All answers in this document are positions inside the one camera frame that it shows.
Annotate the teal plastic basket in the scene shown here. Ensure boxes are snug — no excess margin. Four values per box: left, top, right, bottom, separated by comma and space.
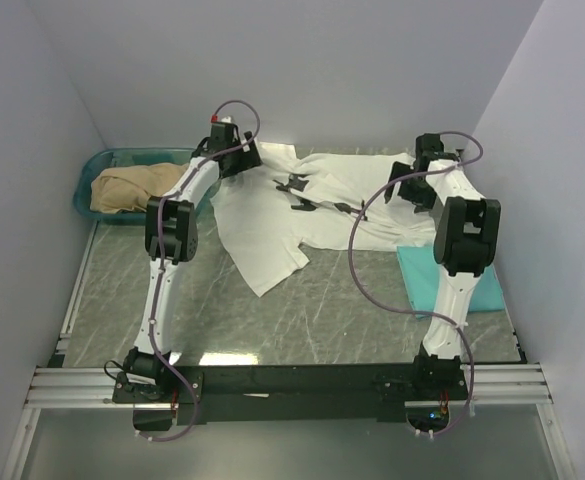
73, 147, 194, 226

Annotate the aluminium rail frame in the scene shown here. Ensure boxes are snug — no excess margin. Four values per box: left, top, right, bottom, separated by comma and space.
1, 223, 576, 479

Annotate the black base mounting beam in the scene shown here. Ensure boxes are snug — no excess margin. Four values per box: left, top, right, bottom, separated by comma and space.
112, 362, 469, 431

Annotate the beige t-shirt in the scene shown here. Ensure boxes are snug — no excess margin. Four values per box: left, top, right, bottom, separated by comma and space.
90, 163, 188, 214

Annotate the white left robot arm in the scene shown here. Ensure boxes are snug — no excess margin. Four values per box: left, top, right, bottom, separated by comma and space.
123, 116, 261, 402

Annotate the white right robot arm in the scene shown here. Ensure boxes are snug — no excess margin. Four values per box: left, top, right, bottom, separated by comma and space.
383, 133, 501, 360

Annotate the white printed t-shirt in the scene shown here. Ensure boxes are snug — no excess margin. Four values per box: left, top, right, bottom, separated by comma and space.
211, 142, 435, 296

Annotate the folded teal t-shirt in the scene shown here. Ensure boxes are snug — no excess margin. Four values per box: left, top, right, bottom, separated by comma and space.
397, 246, 506, 317

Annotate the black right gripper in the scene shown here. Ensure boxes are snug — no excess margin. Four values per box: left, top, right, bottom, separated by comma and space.
384, 161, 437, 213

